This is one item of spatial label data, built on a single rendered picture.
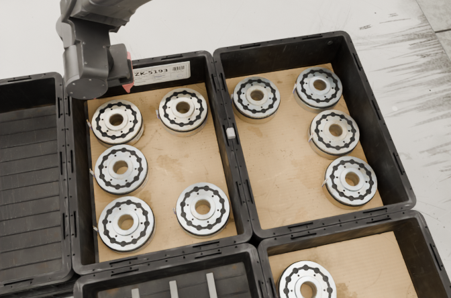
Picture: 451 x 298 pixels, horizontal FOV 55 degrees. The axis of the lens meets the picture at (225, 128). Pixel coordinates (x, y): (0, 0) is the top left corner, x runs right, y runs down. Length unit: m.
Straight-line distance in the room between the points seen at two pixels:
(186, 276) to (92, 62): 0.43
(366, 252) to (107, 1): 0.64
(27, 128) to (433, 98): 0.99
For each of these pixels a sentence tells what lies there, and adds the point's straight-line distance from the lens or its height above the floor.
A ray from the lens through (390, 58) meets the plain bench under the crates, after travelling 1.28.
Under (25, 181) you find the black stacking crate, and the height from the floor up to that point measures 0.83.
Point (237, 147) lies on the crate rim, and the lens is 0.79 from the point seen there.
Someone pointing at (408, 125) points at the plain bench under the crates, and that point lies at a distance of 1.18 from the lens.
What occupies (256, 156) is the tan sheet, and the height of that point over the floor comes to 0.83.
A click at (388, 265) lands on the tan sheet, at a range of 0.90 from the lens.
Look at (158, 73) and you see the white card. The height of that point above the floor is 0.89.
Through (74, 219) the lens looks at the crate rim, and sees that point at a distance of 0.78.
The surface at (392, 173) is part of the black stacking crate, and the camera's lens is 0.87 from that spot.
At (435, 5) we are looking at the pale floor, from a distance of 2.53.
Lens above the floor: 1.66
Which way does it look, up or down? 64 degrees down
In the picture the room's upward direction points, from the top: 5 degrees clockwise
